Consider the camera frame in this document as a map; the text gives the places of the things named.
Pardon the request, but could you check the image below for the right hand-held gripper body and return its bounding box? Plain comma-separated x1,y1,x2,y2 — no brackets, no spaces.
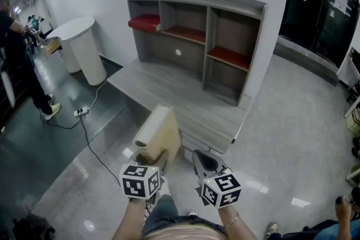
196,166,242,210

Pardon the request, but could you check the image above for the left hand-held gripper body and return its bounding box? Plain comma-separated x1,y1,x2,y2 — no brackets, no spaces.
119,159,161,201

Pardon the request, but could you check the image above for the grey wooden shelf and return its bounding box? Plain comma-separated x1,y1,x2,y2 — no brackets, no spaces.
126,0,268,107

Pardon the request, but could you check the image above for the person's left forearm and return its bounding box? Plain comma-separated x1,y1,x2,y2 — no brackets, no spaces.
111,197,150,240

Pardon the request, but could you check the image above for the person's right forearm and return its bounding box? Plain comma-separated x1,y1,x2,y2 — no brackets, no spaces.
217,204,259,240

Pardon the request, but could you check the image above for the red book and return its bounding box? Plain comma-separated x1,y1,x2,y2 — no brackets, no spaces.
128,13,163,34

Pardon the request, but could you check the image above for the person's white shoe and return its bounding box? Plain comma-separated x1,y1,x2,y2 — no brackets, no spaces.
158,176,172,198

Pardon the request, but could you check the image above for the person's jeans leg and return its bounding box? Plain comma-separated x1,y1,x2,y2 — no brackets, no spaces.
142,194,227,237

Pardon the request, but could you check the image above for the grey wooden desk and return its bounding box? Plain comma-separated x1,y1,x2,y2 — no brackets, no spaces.
106,59,249,162

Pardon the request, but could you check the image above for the white power strip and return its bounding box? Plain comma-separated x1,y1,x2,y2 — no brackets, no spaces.
73,107,91,117

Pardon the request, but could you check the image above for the black bag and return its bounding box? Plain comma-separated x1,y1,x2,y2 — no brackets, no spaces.
11,212,56,240

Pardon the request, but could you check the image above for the white round counter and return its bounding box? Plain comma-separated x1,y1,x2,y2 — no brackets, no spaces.
46,16,108,87

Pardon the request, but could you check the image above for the small wooden cabinet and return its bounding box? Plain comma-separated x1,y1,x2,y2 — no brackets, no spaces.
41,36,63,56

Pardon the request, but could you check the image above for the white metal cart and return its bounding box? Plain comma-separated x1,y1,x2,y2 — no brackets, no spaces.
336,47,360,119

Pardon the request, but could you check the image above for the black glass door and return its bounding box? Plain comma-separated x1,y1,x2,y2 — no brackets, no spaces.
278,0,360,69

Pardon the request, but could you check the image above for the white paper notice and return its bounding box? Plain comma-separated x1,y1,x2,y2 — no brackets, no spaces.
332,0,354,15

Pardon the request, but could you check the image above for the gold bracelet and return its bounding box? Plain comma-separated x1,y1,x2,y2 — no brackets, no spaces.
223,211,240,228

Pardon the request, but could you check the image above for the black power cable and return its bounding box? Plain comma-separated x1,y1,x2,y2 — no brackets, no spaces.
41,112,122,187

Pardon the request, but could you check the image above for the white power cable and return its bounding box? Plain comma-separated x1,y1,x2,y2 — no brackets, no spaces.
85,79,108,111

